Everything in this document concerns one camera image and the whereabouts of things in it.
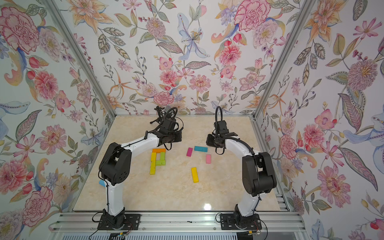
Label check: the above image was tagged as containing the pink block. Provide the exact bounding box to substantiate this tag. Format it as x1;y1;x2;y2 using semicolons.
206;154;212;164

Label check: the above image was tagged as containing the orange long block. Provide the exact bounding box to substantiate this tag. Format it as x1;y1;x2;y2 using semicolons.
152;149;166;153

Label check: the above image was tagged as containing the magenta small block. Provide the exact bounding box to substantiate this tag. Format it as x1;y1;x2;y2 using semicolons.
186;148;193;157

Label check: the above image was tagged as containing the yellow short block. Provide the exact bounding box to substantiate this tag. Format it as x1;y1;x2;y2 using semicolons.
151;153;157;162

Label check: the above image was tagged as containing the lime green block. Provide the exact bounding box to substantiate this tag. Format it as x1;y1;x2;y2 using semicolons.
156;160;166;166
160;152;166;161

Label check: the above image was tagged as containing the yellow long block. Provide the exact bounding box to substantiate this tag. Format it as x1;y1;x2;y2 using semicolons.
150;162;156;175

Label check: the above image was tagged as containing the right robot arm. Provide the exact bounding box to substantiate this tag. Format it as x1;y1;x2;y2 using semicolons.
206;120;277;230

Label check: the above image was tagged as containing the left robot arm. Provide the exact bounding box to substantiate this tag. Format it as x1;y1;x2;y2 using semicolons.
99;118;182;229

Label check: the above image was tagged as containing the teal block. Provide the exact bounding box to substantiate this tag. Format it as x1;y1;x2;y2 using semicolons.
194;146;208;153

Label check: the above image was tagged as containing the black microphone tripod stand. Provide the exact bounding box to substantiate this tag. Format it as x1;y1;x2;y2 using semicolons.
149;105;164;125

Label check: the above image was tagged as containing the light blue block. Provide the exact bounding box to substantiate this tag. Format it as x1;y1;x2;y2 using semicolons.
99;180;106;187

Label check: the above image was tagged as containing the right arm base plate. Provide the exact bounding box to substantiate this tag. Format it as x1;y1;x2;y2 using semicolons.
216;213;263;231

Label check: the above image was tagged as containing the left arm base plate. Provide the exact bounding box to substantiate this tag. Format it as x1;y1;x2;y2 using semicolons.
97;214;141;231

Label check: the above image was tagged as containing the aluminium front rail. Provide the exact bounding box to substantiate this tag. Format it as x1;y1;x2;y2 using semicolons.
48;212;306;233

